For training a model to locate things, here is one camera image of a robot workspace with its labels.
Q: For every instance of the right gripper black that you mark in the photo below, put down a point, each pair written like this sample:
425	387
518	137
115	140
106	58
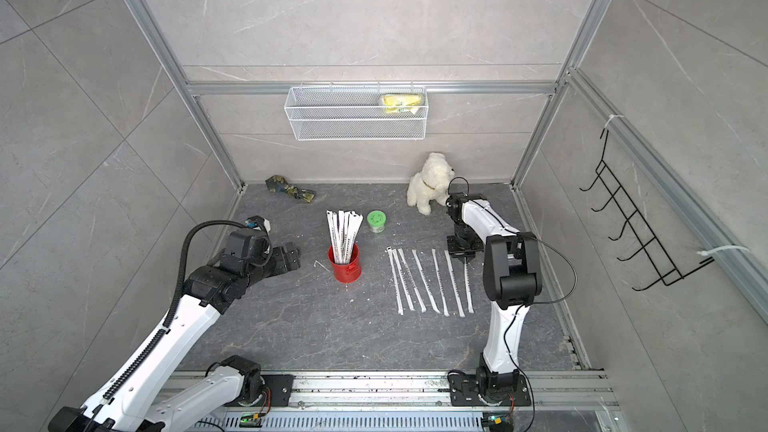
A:
461	254

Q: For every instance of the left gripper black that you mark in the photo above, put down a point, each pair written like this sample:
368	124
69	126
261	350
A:
283	266

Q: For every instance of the red cup container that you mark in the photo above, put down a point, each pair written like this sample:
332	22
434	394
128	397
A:
346	273

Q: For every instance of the bundle of white straws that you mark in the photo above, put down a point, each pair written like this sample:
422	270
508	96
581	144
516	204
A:
343	228

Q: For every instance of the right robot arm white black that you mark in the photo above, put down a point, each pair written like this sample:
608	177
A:
511	281

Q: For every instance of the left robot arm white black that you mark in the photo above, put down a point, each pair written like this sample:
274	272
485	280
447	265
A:
126	402

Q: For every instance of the white plush dog toy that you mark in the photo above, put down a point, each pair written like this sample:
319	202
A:
431	183

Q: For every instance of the camouflage cloth piece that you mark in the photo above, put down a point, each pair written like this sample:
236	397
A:
279	184

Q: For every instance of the green lid jar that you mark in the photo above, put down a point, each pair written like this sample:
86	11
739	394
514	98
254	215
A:
376	221

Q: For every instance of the yellow sponge in basket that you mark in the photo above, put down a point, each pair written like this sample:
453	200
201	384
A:
401	103

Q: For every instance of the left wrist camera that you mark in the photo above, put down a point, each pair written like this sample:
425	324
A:
259	223

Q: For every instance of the white wire mesh basket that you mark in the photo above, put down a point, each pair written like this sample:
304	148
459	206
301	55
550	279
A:
338	113

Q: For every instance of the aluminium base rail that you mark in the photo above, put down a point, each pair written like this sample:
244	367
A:
435	390

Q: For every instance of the black wire hook rack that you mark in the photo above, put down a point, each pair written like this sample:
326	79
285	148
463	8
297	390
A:
635	224

